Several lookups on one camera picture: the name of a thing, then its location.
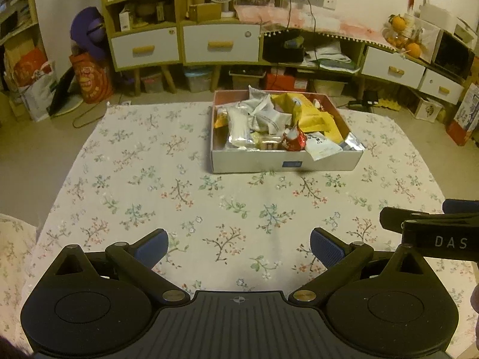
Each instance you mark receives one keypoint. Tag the black flat panel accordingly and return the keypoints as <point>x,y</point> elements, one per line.
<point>61,93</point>

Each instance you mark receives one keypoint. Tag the silver foil packet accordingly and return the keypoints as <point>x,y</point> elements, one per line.
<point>353,142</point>

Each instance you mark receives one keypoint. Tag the yellow toy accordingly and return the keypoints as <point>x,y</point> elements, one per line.
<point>389,104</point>

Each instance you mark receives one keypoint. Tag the white flower-print box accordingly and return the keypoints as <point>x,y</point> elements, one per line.
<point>424,109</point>

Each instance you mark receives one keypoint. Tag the orange printed bag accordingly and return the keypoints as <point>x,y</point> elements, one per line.
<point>91,78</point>

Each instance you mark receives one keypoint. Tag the wooden box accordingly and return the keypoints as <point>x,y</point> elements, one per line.
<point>205,13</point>

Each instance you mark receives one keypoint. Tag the pink cloth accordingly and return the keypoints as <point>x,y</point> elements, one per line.
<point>318,20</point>

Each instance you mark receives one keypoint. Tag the orange snack packet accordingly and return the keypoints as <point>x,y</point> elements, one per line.
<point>220,117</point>

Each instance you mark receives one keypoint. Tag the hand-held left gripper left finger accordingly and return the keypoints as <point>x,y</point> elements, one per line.
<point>153,248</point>

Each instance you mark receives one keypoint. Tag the small white carton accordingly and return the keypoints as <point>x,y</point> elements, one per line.
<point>125,20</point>

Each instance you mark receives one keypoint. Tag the orange fruit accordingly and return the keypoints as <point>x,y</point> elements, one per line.
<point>414,50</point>
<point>397,22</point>

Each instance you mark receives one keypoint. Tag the printed paper bag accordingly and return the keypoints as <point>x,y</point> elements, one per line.
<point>466,116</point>

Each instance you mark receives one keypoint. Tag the wooden shelf cabinet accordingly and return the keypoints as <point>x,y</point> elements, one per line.
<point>179,11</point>

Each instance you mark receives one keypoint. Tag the black floor stand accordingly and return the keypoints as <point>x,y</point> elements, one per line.
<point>365,101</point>

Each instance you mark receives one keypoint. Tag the pile of papers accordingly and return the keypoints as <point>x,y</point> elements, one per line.
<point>331,58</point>

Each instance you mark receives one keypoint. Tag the black white appliance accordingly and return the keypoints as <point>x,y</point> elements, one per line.
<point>452,54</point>

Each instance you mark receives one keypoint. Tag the large yellow chip bag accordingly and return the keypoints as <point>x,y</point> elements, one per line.
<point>286,103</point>

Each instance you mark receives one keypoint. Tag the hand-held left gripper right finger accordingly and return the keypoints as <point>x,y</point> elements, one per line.
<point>327,248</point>

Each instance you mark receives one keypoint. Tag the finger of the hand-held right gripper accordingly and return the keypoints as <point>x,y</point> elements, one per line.
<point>393,218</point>
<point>462,206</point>

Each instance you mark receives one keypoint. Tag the red box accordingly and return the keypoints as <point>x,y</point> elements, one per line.
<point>282,83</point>

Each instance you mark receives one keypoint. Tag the wooden low cabinet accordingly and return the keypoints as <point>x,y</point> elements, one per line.
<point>374,50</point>

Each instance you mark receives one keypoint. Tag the clear storage bin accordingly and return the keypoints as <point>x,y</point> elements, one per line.
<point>247,80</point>
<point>152,82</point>
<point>197,80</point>
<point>328,88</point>

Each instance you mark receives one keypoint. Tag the clear long bread packet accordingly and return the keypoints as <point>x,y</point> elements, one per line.
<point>239,127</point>

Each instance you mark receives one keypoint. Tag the purple plush toy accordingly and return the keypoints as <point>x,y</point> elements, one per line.
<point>89,31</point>

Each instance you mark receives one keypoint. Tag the white cardboard snack box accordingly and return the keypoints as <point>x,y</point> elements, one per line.
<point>243,162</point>

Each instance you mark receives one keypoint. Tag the white striped pouch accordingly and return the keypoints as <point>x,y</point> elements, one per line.
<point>260,103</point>
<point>275,121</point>

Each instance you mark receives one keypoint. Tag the orange white cracker packet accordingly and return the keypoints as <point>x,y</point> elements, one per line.
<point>269,144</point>

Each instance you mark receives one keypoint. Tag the white orange paper bag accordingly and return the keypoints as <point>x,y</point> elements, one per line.
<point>35,86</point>

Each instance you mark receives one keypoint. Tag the white black-print snack packet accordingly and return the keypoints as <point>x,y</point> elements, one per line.
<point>323,147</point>

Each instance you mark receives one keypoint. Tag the long yellow snack bag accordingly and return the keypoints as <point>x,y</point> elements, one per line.
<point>323,127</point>

